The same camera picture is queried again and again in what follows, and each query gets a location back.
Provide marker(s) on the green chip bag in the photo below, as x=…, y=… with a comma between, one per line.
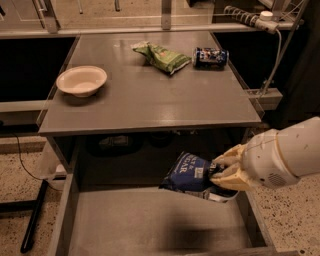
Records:
x=160, y=57

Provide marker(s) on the black metal floor bar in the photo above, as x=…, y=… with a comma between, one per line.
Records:
x=27, y=242

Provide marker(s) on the grey cabinet frame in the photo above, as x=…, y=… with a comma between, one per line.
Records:
x=138, y=97

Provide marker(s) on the white bowl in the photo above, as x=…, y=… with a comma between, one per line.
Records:
x=81, y=81

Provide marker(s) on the open grey top drawer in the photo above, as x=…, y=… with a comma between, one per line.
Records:
x=106, y=211

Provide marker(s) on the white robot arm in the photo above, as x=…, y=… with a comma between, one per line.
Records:
x=300, y=148

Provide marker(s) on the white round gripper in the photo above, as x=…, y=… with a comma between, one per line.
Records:
x=265, y=161

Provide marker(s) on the white power strip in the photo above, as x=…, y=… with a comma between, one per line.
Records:
x=264, y=21

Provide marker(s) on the blue chip bag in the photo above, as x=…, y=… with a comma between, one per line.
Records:
x=191, y=174

